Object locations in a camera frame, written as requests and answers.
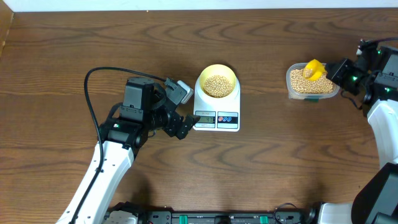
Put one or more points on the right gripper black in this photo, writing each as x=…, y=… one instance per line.
x=336, y=75

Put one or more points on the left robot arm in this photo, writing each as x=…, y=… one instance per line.
x=147, y=107

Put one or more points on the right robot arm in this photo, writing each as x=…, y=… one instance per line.
x=373, y=79

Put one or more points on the white digital kitchen scale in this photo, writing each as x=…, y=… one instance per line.
x=217, y=114

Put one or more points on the clear plastic container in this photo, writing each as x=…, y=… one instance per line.
x=302, y=96

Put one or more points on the soybeans in bowl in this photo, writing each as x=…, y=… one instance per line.
x=217, y=86

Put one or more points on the yellow measuring scoop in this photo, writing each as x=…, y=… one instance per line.
x=314, y=70

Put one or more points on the soybeans in container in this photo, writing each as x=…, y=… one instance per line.
x=301, y=85

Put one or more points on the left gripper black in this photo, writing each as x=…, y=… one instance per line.
x=173, y=129

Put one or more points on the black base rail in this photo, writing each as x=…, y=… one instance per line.
x=127, y=213

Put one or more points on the pale yellow bowl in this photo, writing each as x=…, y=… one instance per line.
x=218, y=69

